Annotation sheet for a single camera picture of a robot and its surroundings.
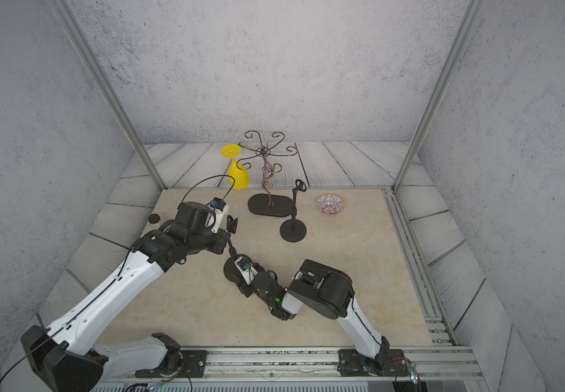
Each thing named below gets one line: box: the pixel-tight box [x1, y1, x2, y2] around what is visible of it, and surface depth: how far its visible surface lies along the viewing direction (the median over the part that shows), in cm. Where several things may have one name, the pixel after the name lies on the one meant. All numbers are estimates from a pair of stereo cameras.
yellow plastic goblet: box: [220, 143, 251, 191], surface depth 92 cm
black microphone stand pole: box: [291, 187, 299, 221], surface depth 93 cm
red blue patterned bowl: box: [315, 194, 345, 217], surface depth 113 cm
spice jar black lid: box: [147, 213, 161, 224], surface depth 100 cm
